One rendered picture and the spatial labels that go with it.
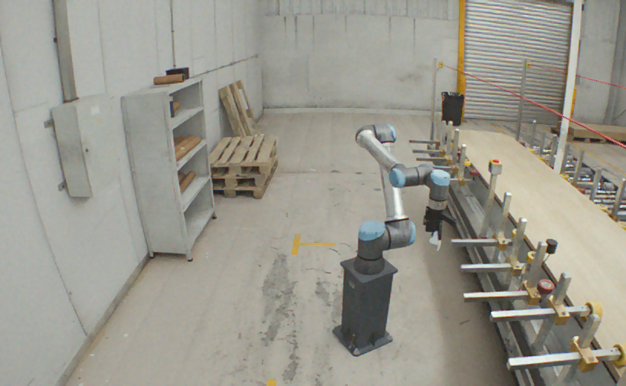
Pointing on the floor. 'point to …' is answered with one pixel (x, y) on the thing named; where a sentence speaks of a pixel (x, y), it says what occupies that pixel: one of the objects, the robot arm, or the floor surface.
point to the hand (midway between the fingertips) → (435, 243)
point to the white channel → (569, 83)
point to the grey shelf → (175, 126)
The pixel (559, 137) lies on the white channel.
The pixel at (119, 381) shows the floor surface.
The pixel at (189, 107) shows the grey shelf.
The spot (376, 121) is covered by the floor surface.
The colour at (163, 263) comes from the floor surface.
